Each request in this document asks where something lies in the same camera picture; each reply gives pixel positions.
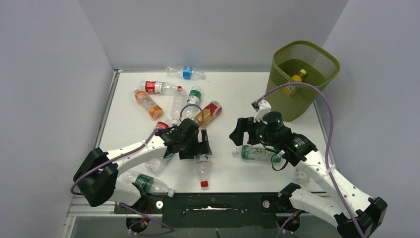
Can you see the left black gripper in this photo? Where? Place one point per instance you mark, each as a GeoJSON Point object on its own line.
{"type": "Point", "coordinates": [201, 148]}

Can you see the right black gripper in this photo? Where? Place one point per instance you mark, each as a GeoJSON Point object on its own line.
{"type": "Point", "coordinates": [245, 125]}

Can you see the clear bottle red cap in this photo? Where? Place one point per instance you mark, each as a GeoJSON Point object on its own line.
{"type": "Point", "coordinates": [203, 168]}

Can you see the green tea bottle white cap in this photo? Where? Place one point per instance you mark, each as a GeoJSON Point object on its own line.
{"type": "Point", "coordinates": [253, 153]}

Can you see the yellow honey pomelo drink bottle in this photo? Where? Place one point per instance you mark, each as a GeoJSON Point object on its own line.
{"type": "Point", "coordinates": [297, 78]}

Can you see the clear water bottle blue cap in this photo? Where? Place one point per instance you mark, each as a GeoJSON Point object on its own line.
{"type": "Point", "coordinates": [300, 177]}

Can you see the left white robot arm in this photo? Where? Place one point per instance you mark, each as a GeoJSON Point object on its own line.
{"type": "Point", "coordinates": [97, 177]}

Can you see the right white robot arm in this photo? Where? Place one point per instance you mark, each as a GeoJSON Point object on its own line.
{"type": "Point", "coordinates": [352, 212]}

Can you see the green mesh waste bin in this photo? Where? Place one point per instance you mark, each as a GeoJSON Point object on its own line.
{"type": "Point", "coordinates": [320, 66]}

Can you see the amber tea bottle red label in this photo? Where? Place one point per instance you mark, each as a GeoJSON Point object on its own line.
{"type": "Point", "coordinates": [211, 111]}

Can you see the clear bottle red label left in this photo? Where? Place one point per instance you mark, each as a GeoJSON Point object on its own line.
{"type": "Point", "coordinates": [163, 123]}

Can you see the clear bottle red label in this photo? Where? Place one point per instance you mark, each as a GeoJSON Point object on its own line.
{"type": "Point", "coordinates": [163, 123]}
{"type": "Point", "coordinates": [159, 87]}

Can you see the crushed clear bottle white cap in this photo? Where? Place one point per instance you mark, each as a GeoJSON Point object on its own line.
{"type": "Point", "coordinates": [157, 165]}

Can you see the orange drink bottle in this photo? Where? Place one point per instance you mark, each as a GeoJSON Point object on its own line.
{"type": "Point", "coordinates": [143, 99]}

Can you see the clear bottle dark green label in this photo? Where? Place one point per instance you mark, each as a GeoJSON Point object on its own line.
{"type": "Point", "coordinates": [148, 184]}

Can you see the clear bottle blue label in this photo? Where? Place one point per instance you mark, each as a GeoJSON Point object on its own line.
{"type": "Point", "coordinates": [184, 72]}

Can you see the clear bottle red label top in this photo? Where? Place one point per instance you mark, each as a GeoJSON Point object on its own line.
{"type": "Point", "coordinates": [159, 87]}

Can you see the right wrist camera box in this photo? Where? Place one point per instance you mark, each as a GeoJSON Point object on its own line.
{"type": "Point", "coordinates": [262, 107]}

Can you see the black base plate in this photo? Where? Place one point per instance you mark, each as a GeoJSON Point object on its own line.
{"type": "Point", "coordinates": [212, 210]}

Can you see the aluminium frame rail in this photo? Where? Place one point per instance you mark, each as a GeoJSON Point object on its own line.
{"type": "Point", "coordinates": [83, 221]}

